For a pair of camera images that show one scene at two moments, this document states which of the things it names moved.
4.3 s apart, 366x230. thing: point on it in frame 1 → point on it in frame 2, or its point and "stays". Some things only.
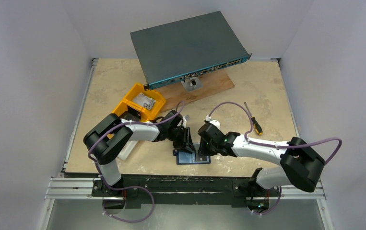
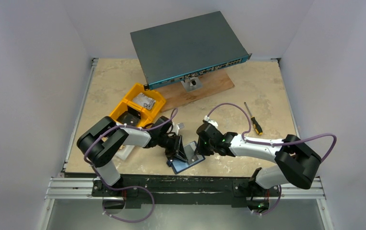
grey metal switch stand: (192, 83) stays
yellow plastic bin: (147, 115) stays
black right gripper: (206, 141) stays
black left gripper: (185, 144) → (177, 150)
